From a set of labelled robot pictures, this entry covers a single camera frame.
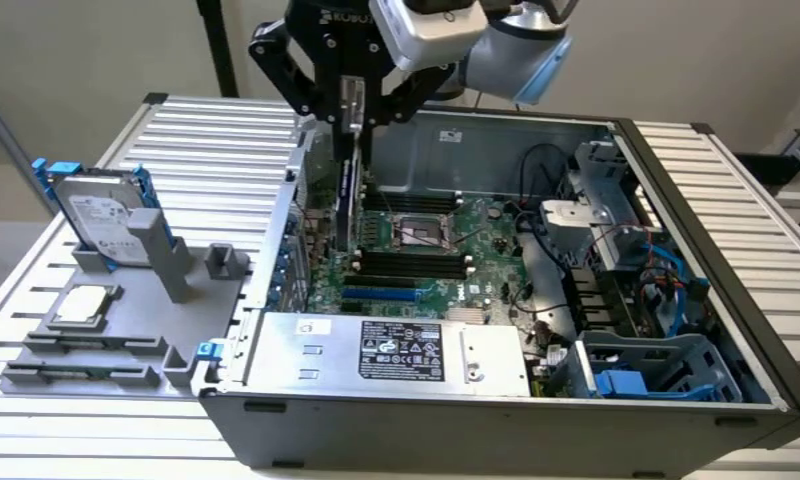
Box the CPU socket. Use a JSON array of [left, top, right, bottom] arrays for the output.
[[388, 211, 460, 252]]

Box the graphics card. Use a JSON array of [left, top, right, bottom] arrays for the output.
[[331, 74, 370, 256]]

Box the blue case latch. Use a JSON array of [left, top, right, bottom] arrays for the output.
[[195, 338, 227, 375]]

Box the black expansion slot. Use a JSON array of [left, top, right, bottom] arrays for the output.
[[341, 273, 416, 289]]

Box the silver hard disk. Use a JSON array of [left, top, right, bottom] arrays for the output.
[[51, 171, 152, 265]]

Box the black stand pole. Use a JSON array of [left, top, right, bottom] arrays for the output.
[[197, 0, 243, 100]]

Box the metal drive cage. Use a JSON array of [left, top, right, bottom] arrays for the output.
[[538, 140, 650, 272]]

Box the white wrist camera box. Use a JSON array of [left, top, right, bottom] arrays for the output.
[[368, 0, 490, 73]]

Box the blue expansion slot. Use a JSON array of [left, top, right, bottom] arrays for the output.
[[340, 286, 420, 302]]

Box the grey parts rack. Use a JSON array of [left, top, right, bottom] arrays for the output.
[[0, 208, 256, 400]]

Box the green RAM stick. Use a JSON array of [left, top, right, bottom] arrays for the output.
[[28, 336, 163, 350], [5, 366, 149, 380]]

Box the silver CPU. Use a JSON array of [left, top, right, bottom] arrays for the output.
[[49, 286, 120, 325]]

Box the black wire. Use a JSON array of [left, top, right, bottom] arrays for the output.
[[515, 143, 579, 206]]

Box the blue disk caddy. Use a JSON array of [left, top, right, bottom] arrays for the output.
[[32, 158, 176, 261]]

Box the silver chipset heat sink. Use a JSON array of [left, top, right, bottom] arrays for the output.
[[451, 306, 494, 327]]

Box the silver power supply unit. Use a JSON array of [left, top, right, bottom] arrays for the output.
[[241, 311, 534, 397]]

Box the green motherboard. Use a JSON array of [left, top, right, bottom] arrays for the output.
[[301, 188, 556, 342]]

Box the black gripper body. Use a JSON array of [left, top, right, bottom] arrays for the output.
[[285, 0, 410, 85]]

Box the open black PC case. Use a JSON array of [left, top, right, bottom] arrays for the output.
[[197, 106, 800, 470]]

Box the black RAM slot bank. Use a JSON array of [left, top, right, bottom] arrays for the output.
[[362, 188, 463, 212], [358, 248, 476, 282]]

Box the blue wire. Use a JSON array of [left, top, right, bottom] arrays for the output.
[[638, 238, 710, 321]]

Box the blue-grey plastic disk bay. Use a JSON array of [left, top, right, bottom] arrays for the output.
[[575, 330, 743, 403]]

